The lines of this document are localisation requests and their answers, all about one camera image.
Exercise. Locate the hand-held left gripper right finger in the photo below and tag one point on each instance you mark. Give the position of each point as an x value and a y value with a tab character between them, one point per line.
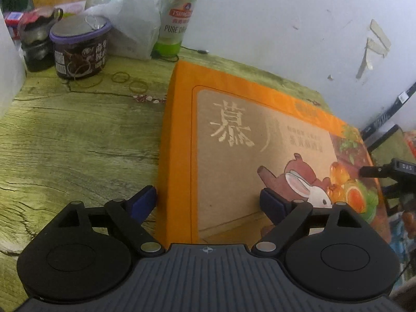
271	203

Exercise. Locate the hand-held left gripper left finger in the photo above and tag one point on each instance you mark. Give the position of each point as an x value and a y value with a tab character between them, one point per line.
144	201

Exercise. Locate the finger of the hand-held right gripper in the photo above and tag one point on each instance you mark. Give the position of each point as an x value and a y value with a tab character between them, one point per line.
373	171

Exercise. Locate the orange cartoon box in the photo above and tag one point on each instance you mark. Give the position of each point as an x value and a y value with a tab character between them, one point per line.
227	120

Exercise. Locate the green wood-grain desktop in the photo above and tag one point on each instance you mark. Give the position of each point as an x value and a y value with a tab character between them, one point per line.
81	143

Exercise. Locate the person's right hand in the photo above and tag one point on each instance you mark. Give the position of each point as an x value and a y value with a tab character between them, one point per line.
410	216

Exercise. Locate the beige tape strip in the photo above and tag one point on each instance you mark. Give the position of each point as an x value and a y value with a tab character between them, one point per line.
365	63
377	48
381	35

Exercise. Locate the yellow rubber band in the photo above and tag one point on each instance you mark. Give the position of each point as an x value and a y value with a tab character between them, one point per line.
138	92
120	82

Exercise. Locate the purple-lid porridge can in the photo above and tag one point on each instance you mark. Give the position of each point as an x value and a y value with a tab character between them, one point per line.
81	55

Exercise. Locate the white plastic bag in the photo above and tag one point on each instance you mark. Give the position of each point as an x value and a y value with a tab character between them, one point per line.
136	22

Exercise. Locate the green beer can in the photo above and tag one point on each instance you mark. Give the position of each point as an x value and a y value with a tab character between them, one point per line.
177	22

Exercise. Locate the dark glass jar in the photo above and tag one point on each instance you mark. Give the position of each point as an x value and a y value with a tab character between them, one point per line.
35	52

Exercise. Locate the white paper cup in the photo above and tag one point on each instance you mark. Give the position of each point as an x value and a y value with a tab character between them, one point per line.
9	71

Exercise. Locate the small red blue box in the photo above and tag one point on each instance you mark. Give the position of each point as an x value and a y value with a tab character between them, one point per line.
14	19

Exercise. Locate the wood-grain chair black frame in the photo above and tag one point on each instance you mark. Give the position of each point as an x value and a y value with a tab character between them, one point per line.
390	143

